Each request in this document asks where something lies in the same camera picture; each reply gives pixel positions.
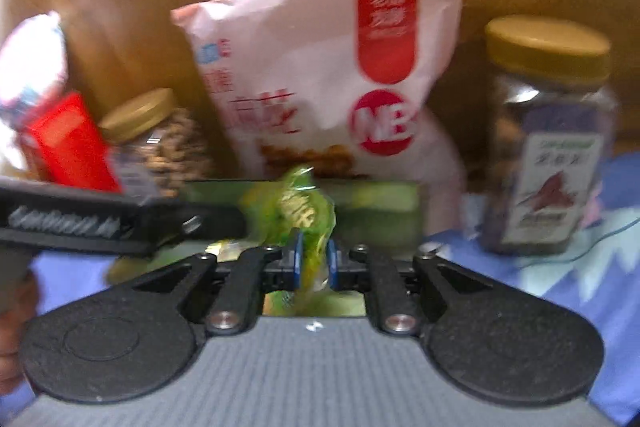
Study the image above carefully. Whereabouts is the large gold-lid nut jar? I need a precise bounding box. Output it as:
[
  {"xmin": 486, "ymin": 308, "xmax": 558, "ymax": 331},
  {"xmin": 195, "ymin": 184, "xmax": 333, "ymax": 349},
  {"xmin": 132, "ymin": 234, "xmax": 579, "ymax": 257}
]
[{"xmin": 482, "ymin": 16, "xmax": 618, "ymax": 256}]

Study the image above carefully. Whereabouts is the small gold-lid peanut jar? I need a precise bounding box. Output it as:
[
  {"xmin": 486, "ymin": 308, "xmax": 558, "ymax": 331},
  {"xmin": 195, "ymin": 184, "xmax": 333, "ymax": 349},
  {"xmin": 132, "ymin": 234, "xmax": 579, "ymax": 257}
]
[{"xmin": 99, "ymin": 88, "xmax": 215, "ymax": 198}]

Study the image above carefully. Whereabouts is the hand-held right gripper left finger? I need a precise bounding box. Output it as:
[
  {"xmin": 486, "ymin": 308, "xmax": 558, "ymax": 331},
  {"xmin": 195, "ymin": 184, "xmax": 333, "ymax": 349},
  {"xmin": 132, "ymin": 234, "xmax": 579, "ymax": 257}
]
[{"xmin": 132, "ymin": 231, "xmax": 303, "ymax": 335}]

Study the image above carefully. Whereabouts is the pink and blue plush toy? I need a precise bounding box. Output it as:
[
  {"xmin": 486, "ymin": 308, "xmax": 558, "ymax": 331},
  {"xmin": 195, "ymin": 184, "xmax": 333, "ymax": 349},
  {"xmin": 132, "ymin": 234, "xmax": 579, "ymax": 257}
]
[{"xmin": 0, "ymin": 11, "xmax": 69, "ymax": 142}]

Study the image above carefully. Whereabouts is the person's left hand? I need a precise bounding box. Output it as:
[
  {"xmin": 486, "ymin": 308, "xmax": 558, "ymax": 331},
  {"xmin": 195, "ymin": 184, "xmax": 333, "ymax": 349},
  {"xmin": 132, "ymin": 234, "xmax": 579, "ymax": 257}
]
[{"xmin": 0, "ymin": 274, "xmax": 41, "ymax": 395}]

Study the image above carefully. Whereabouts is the pink snack bag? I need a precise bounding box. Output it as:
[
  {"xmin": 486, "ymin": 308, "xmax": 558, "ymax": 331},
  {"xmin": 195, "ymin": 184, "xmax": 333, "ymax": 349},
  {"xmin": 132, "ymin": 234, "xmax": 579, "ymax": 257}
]
[{"xmin": 171, "ymin": 0, "xmax": 468, "ymax": 192}]

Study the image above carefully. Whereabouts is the blue printed blanket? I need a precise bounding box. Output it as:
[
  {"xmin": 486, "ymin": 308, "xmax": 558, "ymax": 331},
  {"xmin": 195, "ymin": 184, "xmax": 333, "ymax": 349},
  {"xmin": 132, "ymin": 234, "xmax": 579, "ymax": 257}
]
[{"xmin": 0, "ymin": 152, "xmax": 640, "ymax": 427}]

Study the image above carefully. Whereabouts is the red cardboard box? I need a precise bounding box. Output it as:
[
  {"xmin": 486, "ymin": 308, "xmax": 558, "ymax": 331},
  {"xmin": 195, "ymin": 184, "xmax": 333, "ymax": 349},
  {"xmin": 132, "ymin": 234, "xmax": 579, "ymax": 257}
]
[{"xmin": 22, "ymin": 92, "xmax": 122, "ymax": 194}]

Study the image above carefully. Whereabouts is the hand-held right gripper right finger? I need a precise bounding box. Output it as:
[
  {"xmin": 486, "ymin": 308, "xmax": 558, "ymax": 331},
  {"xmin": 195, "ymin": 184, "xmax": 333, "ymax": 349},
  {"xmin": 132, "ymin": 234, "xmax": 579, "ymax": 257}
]
[{"xmin": 326, "ymin": 240, "xmax": 493, "ymax": 336}]

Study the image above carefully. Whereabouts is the green snack packet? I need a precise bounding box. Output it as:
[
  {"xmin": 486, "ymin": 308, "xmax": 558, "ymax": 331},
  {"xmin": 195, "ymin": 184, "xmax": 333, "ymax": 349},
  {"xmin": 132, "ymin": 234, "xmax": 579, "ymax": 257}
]
[{"xmin": 240, "ymin": 165, "xmax": 337, "ymax": 318}]

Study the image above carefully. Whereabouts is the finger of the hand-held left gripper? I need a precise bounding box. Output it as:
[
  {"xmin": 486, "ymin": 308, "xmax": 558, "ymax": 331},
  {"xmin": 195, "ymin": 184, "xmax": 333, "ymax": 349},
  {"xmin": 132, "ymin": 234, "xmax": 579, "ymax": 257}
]
[{"xmin": 170, "ymin": 201, "xmax": 247, "ymax": 248}]

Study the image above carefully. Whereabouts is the dark mirrored storage box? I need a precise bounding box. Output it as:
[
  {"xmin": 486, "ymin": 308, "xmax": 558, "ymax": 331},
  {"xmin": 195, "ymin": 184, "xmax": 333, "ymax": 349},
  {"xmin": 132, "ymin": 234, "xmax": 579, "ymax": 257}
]
[{"xmin": 112, "ymin": 179, "xmax": 423, "ymax": 315}]

